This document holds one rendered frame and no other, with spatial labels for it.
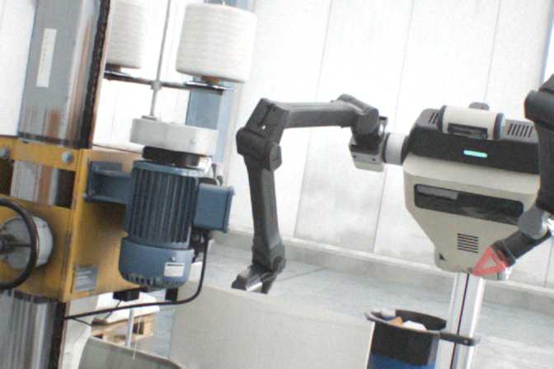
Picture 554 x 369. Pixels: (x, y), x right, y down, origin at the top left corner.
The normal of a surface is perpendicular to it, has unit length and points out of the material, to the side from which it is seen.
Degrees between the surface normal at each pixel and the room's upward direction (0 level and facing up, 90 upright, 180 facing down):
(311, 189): 90
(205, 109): 90
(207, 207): 90
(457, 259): 130
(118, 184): 90
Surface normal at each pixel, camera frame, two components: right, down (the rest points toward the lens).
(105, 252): 0.92, 0.16
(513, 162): -0.42, 0.62
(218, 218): 0.04, 0.06
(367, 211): -0.37, -0.01
